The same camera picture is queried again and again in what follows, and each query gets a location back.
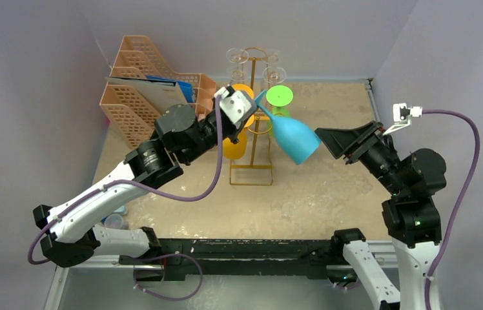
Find yellow plastic goblet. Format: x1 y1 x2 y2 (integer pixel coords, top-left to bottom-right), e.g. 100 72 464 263
232 83 254 99
222 115 254 160

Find blue plastic goblet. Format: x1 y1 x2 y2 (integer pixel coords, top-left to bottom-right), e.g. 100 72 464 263
254 89 321 165

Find green plastic goblet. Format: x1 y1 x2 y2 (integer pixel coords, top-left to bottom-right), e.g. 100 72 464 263
265 85 294 118

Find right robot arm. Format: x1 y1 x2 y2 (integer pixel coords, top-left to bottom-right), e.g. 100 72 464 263
315 121 446 309

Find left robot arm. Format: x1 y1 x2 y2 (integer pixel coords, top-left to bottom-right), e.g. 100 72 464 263
30 99 256 267

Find blue folder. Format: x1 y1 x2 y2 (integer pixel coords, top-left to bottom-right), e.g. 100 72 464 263
145 76 194 105

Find grey paper folder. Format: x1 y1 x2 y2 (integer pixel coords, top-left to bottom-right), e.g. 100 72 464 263
100 77 187 123

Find peach plastic file organizer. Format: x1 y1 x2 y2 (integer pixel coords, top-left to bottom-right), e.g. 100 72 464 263
99 35 217 149

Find blue small container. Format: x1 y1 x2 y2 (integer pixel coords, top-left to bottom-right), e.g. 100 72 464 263
113 205 128 216

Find small clear plastic cup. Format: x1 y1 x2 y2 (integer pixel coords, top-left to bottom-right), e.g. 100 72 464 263
103 214 127 229

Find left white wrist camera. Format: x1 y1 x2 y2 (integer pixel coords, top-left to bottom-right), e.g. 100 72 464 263
214 85 258 128

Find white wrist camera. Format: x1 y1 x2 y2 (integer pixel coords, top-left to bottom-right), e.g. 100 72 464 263
214 85 258 128
383 103 423 136

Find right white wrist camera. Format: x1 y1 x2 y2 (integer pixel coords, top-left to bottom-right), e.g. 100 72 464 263
383 103 423 136

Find gold wire wine glass rack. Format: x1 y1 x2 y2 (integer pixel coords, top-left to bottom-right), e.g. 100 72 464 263
229 47 274 186

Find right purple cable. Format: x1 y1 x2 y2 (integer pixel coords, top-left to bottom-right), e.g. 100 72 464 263
421 110 481 310

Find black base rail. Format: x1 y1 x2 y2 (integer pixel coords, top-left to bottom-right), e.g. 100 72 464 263
119 238 357 284

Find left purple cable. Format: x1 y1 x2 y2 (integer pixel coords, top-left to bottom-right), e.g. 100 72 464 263
27 94 225 265

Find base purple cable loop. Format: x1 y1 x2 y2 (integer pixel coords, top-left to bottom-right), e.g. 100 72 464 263
133 252 204 301

